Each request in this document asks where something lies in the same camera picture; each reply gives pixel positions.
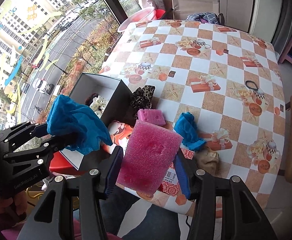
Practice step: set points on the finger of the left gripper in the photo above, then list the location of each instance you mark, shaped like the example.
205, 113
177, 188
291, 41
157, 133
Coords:
16, 136
50, 146

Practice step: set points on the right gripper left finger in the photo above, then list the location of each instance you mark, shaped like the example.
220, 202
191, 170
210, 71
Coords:
52, 218

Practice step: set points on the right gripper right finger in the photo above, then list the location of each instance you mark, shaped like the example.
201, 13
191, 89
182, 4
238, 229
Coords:
242, 216

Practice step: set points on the blue cloth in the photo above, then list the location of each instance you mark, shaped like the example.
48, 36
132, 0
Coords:
66, 117
187, 128

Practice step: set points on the beige knit sock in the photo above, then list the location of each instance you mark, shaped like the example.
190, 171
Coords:
207, 160

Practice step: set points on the large pink sponge block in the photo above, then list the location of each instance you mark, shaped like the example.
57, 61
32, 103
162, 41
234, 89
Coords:
148, 155

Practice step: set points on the leopard print scrunchie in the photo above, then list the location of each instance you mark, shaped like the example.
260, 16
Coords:
142, 97

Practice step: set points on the small pink sponge block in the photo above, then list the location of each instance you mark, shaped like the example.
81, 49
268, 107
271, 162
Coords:
153, 116

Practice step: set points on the left hand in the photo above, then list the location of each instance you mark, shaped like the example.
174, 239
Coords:
11, 209

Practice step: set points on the dark red knit scrunchie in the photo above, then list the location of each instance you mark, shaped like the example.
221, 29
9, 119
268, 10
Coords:
90, 99

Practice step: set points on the cream polka dot scrunchie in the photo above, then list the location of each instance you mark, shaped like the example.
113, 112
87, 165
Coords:
98, 105

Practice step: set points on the open dark storage box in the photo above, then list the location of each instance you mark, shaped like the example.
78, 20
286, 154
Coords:
118, 108

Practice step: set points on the checkered patterned tablecloth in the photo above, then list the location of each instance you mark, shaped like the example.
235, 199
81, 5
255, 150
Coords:
229, 81

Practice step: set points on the pink plastic basin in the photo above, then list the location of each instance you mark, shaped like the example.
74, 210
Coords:
143, 15

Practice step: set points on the red plastic basin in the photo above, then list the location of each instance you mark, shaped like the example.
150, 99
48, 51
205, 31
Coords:
159, 13

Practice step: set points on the plaid dark cloth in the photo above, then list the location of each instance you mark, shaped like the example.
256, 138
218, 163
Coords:
204, 17

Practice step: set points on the folding chair frame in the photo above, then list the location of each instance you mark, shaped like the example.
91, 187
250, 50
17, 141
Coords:
182, 8

